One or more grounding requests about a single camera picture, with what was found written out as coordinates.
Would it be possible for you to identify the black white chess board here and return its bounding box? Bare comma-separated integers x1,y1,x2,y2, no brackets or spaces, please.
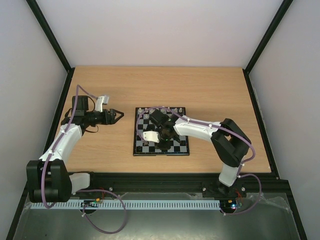
133,106,190,157

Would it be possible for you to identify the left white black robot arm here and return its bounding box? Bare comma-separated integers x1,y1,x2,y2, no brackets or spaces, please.
26,95,124,204

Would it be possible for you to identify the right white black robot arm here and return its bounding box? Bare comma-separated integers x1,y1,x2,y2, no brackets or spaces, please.
142,109,253,196

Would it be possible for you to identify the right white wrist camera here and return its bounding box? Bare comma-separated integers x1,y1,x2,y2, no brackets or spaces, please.
142,131,160,143

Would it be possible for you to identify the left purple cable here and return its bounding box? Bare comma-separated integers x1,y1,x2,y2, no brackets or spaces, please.
39,84,128,235

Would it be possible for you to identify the purple cable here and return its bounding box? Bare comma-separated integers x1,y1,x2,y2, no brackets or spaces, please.
39,84,128,235
135,107,263,217

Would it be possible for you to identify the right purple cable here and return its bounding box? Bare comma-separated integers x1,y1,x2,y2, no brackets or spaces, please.
135,107,263,217

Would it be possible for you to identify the light blue slotted cable duct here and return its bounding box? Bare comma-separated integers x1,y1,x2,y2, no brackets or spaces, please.
29,198,221,211

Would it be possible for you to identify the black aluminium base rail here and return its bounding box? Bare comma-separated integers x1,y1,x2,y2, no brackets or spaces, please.
24,171,291,198

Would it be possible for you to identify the left black frame post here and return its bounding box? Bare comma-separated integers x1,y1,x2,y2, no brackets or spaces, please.
25,0,75,73

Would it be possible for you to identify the black frame post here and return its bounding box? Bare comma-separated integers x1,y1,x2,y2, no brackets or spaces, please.
25,0,75,73
243,0,294,73

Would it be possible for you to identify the right black frame post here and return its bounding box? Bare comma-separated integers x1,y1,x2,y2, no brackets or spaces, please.
243,0,294,73

